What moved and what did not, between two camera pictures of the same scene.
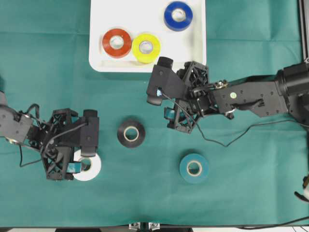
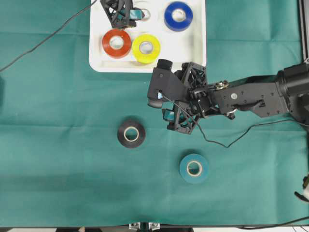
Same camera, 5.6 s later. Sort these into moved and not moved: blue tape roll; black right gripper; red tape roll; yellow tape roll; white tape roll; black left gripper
Moved: white tape roll; black left gripper
Not moved: yellow tape roll; red tape roll; blue tape roll; black right gripper
